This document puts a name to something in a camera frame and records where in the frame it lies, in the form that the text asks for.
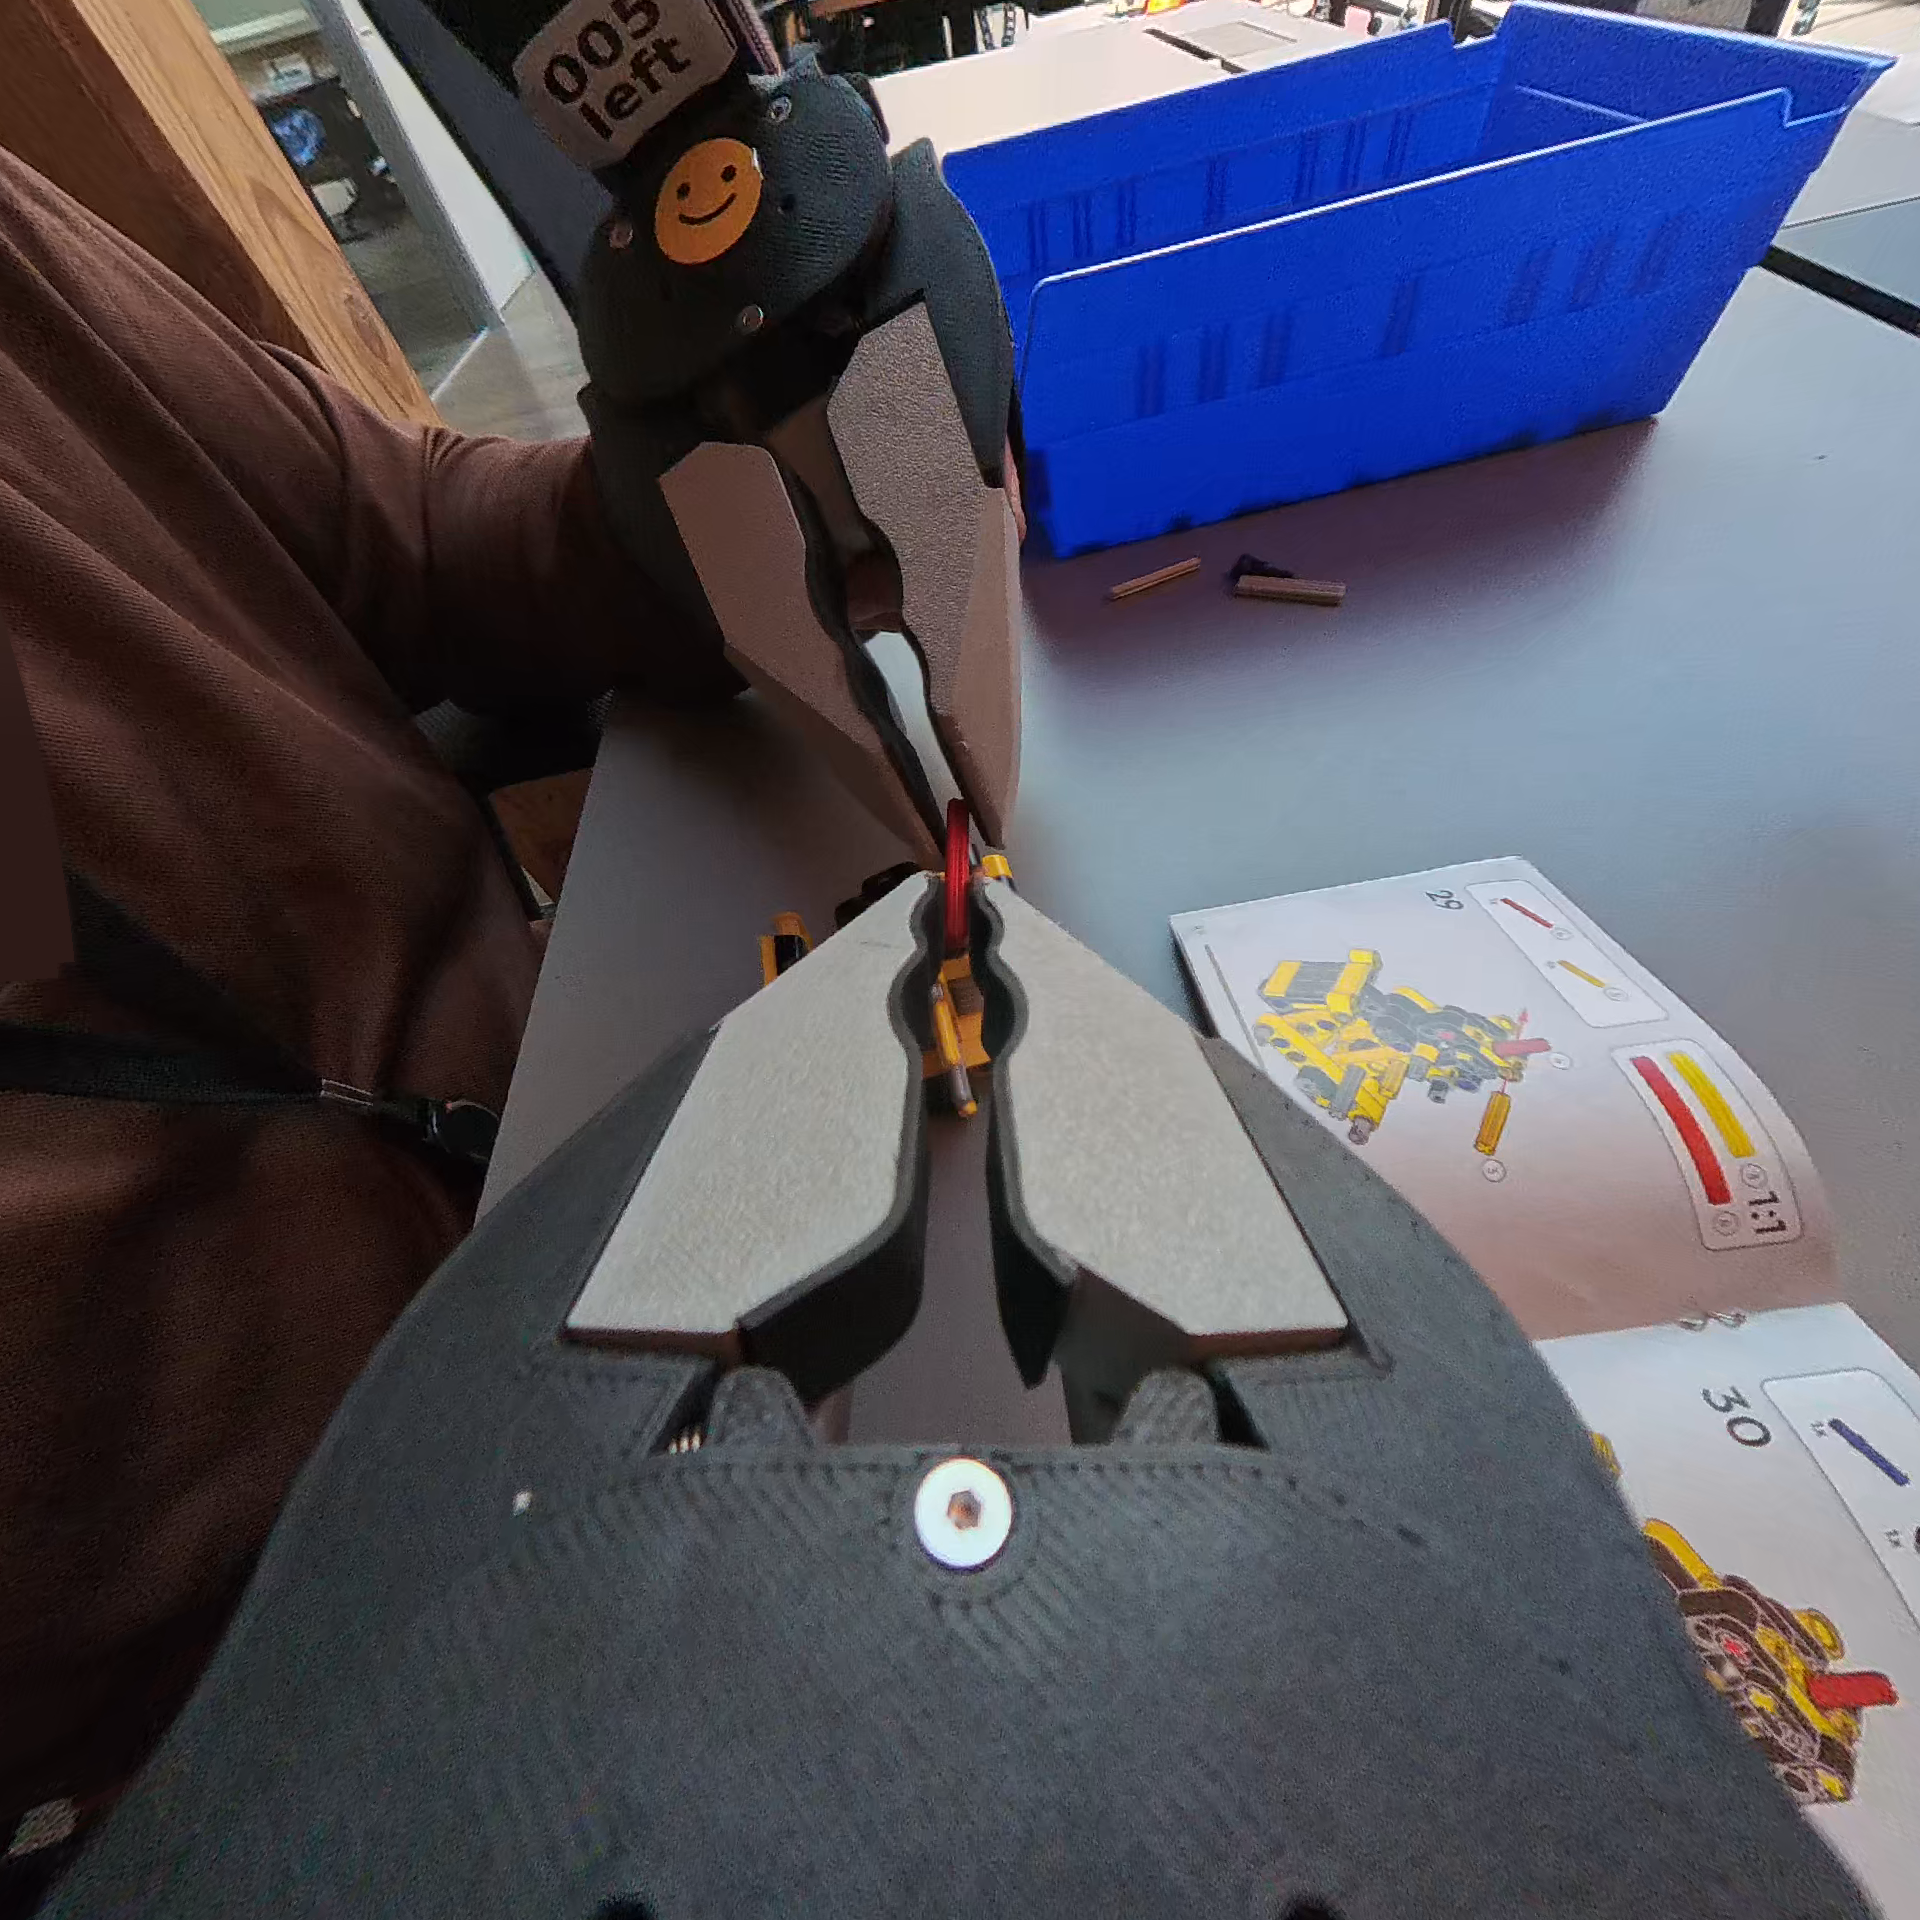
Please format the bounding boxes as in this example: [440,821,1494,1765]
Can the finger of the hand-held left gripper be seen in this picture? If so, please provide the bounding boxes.
[657,449,962,868]
[824,298,1028,856]

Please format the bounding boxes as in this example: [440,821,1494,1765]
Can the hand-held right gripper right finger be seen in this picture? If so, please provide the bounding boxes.
[972,873,1354,1443]

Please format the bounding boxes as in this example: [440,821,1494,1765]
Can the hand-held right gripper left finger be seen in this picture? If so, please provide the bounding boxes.
[565,873,940,1408]

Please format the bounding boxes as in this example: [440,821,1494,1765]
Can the yellow black lego model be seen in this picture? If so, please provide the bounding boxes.
[756,848,1021,1124]

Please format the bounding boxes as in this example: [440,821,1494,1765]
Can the blue plastic bin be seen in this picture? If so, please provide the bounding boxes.
[1024,90,1797,560]
[942,0,1894,296]

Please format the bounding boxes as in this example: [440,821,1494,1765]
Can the person's left forearm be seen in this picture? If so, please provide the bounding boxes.
[323,374,753,722]

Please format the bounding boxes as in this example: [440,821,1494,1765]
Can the lego instruction booklet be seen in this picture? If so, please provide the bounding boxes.
[1170,856,1920,1869]

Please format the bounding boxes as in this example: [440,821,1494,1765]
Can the person's brown clothed torso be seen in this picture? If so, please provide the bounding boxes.
[0,141,601,1876]

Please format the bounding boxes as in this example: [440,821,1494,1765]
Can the wooden partition panel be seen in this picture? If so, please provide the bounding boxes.
[0,0,441,425]

